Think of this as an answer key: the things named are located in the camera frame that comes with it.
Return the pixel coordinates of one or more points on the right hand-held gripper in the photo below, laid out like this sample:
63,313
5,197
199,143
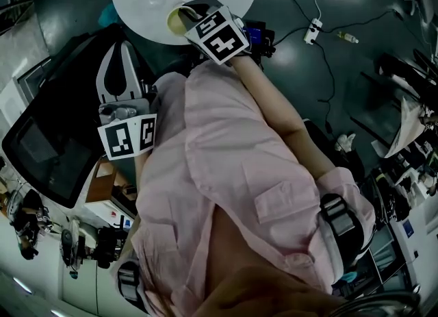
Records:
222,43

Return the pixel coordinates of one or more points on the person's pink shirt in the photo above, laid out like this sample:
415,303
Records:
222,189

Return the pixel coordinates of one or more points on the black head mount band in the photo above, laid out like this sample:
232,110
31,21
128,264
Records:
383,303

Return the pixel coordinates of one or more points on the teal cloth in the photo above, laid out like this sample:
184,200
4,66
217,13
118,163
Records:
107,14

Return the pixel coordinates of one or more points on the person's right forearm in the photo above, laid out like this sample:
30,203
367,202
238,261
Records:
273,103

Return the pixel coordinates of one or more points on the yellowish plastic cup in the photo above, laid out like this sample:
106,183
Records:
175,23

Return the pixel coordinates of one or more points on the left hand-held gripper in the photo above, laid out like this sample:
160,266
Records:
128,130

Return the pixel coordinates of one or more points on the clear plastic bottle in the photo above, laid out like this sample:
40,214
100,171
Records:
349,37

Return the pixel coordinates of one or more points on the brown wooden cabinet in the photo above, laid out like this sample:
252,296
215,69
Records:
102,182

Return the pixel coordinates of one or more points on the white paper sheet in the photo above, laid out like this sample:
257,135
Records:
405,130

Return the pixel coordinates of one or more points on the white soft toy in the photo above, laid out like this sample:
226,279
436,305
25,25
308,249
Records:
345,142

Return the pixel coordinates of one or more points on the person's left forearm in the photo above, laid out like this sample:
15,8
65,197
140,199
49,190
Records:
140,166

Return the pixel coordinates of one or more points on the black device with blue screen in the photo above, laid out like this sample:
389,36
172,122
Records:
258,36

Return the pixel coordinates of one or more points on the white power strip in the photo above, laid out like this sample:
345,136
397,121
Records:
313,30

